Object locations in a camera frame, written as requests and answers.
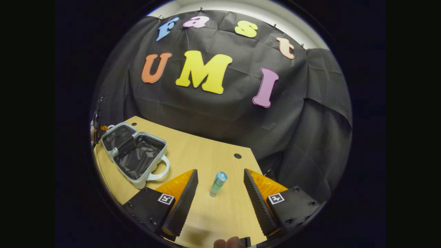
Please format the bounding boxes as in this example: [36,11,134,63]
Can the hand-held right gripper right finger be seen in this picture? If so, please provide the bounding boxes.
[244,168,326,238]

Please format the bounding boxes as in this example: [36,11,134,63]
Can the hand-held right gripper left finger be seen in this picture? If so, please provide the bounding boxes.
[123,169,199,241]

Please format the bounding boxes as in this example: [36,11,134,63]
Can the teal bottle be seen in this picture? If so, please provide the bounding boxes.
[209,171,228,198]

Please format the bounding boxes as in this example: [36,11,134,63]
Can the light blue small suitcase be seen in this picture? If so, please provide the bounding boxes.
[101,122,171,189]

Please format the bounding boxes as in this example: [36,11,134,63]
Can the black backdrop cloth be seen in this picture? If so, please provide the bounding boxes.
[90,10,352,204]

